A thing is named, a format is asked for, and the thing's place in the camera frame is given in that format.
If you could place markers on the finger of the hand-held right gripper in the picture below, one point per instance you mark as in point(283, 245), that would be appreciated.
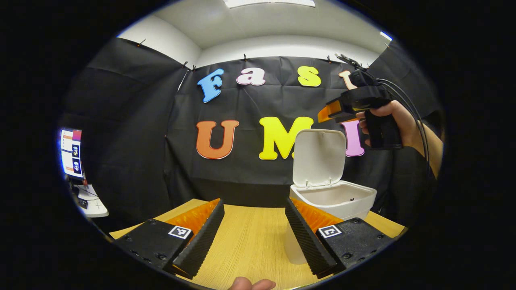
point(330, 110)

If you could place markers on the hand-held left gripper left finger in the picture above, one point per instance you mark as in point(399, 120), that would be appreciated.
point(203, 241)

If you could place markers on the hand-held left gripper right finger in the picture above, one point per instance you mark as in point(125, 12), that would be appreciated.
point(306, 241)

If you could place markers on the white desktop garbage bin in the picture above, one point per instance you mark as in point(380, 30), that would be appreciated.
point(322, 157)

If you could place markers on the wooden desktop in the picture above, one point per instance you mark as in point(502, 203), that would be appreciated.
point(250, 245)

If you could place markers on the white side table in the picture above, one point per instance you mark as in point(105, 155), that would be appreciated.
point(92, 203)

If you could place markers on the black backdrop cloth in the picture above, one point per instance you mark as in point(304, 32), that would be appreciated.
point(133, 141)

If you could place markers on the ceiling light panel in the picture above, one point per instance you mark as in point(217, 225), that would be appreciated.
point(270, 3)

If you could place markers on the computer monitor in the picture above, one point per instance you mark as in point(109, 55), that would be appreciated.
point(71, 153)

